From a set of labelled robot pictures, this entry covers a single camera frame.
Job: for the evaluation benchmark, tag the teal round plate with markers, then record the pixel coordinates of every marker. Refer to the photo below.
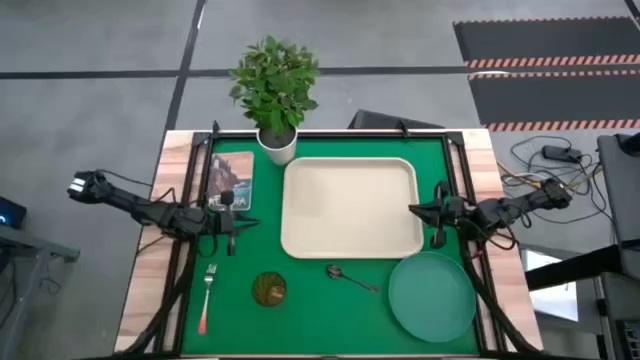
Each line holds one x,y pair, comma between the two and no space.
432,297

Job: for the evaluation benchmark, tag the black horizontal beam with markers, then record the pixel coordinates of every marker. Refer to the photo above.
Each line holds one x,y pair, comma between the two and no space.
570,267

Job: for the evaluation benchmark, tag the black metal table frame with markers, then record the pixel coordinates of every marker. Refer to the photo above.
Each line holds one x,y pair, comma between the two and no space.
350,134

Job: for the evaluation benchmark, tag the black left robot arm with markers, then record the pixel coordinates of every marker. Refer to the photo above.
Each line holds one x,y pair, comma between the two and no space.
150,212

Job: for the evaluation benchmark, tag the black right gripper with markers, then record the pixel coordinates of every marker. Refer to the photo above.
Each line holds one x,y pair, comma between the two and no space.
450,215

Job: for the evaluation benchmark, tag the cream plastic tray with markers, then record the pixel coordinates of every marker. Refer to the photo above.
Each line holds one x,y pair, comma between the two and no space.
350,207

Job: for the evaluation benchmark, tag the dark metal spoon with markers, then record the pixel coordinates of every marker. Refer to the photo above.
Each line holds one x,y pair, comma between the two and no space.
333,271

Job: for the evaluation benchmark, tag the white panel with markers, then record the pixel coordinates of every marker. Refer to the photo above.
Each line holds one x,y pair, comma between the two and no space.
555,300

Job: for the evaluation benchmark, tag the black computer with blue light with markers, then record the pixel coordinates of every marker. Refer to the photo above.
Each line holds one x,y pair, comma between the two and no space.
10,212

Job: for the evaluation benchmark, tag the black power adapter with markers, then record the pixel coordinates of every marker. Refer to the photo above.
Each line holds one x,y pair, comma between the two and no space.
561,153

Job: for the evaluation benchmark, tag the amber translucent plastic cup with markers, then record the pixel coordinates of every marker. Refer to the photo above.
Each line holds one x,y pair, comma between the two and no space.
269,289

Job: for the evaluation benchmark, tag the black box behind table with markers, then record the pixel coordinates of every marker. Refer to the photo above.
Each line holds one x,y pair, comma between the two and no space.
385,120

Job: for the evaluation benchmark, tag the black mat with orange stripes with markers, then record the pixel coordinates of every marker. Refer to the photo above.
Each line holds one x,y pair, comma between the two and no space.
550,40
555,97

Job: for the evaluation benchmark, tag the illustrated coastal cover book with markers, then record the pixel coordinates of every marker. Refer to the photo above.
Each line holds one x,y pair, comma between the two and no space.
231,172

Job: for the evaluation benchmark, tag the green felt mat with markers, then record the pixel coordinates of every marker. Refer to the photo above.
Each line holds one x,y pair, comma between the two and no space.
320,320

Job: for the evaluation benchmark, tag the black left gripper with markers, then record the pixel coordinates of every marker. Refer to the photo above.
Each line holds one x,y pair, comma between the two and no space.
225,222

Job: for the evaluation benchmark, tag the grey side cabinet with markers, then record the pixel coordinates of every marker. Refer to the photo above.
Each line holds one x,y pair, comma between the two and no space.
622,200

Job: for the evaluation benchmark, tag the green plant in white pot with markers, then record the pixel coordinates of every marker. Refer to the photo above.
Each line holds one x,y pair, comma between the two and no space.
275,85

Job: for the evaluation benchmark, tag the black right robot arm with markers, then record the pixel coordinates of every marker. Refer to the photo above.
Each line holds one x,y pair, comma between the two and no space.
525,202

